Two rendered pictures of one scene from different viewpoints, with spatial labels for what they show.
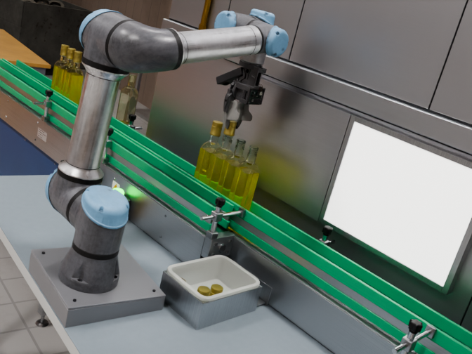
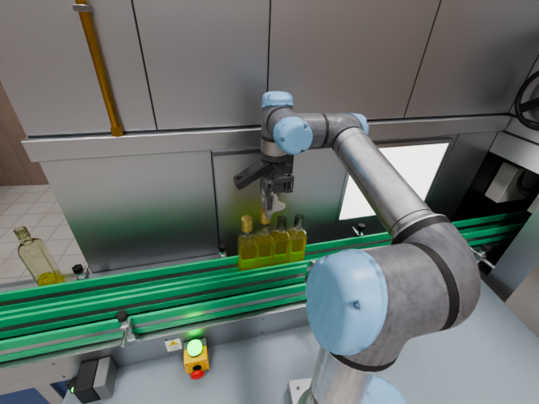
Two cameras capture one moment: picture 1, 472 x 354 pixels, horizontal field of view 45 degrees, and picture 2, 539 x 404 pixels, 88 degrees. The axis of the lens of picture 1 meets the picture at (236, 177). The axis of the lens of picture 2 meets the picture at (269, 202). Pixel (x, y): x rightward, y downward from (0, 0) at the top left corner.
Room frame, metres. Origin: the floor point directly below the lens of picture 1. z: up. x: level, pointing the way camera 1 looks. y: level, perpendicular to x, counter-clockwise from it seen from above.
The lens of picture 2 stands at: (1.36, 0.64, 1.69)
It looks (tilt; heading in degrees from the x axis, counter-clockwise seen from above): 34 degrees down; 302
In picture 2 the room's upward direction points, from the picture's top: 3 degrees clockwise
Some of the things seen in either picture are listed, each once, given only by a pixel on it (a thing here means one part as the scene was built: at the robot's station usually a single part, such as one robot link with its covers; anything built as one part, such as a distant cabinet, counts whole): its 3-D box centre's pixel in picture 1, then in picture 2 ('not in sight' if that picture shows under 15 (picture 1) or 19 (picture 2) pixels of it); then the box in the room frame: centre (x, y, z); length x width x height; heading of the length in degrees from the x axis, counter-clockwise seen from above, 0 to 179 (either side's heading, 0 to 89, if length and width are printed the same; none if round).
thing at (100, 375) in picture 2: not in sight; (96, 380); (1.95, 0.59, 0.79); 0.08 x 0.08 x 0.08; 48
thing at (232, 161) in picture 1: (230, 185); (278, 252); (1.70, 0.01, 0.99); 0.06 x 0.06 x 0.21; 47
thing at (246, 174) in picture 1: (241, 193); (294, 250); (1.66, -0.03, 0.99); 0.06 x 0.06 x 0.21; 47
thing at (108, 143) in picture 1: (100, 146); (126, 336); (1.89, 0.49, 0.94); 0.07 x 0.04 x 0.13; 138
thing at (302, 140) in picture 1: (331, 166); (336, 187); (1.63, -0.27, 1.15); 0.90 x 0.03 x 0.34; 48
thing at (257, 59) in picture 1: (253, 56); (274, 145); (1.73, 0.04, 1.40); 0.08 x 0.08 x 0.05
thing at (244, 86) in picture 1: (248, 83); (276, 171); (1.72, 0.04, 1.31); 0.09 x 0.08 x 0.12; 49
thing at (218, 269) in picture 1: (211, 288); not in sight; (1.38, -0.01, 0.80); 0.22 x 0.17 x 0.09; 138
